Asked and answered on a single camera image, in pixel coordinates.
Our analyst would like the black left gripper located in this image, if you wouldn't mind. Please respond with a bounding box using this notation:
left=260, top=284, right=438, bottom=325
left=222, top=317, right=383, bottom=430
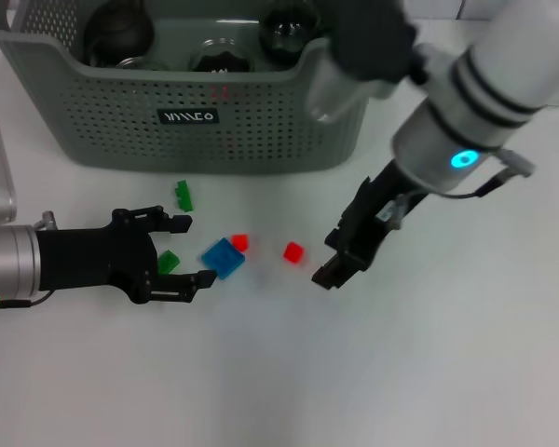
left=34, top=204, right=220, bottom=307

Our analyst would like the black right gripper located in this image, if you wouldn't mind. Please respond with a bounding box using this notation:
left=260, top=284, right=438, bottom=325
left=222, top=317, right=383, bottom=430
left=310, top=160, right=430, bottom=293

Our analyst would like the green toy brick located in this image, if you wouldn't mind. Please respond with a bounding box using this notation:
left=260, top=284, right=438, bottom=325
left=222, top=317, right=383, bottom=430
left=172, top=180, right=195, bottom=213
left=157, top=250, right=181, bottom=276

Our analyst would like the blue square toy plate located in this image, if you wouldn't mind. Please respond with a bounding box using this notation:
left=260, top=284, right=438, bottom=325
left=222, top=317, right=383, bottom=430
left=200, top=237, right=247, bottom=280

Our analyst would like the grey-green perforated storage bin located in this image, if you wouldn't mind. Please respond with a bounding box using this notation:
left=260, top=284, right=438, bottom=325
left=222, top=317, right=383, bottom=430
left=0, top=0, right=383, bottom=176

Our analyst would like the black round teapot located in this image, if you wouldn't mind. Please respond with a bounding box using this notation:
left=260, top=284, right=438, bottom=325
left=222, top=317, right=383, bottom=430
left=82, top=0, right=156, bottom=66

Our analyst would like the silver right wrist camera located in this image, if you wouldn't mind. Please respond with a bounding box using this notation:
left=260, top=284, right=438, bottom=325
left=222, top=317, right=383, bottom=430
left=306, top=0, right=426, bottom=125

